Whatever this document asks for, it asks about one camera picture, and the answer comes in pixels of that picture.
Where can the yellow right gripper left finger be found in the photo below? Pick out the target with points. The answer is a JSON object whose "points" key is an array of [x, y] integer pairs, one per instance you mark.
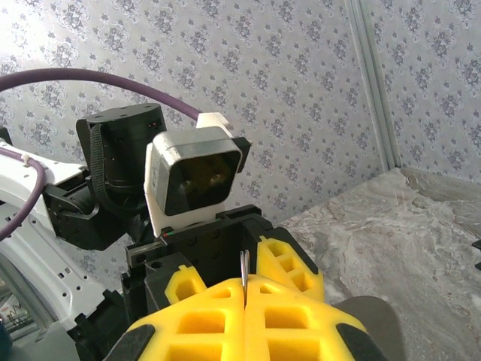
{"points": [[203, 338]]}

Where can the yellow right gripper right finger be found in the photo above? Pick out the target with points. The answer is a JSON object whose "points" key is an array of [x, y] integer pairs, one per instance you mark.
{"points": [[293, 338]]}

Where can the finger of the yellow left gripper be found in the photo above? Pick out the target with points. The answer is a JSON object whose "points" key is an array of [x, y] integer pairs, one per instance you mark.
{"points": [[289, 263], [184, 282]]}

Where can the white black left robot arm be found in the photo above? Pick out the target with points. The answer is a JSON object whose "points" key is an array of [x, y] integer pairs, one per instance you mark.
{"points": [[22, 263]]}

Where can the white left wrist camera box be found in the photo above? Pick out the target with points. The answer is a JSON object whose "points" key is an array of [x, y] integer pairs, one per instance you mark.
{"points": [[195, 180]]}

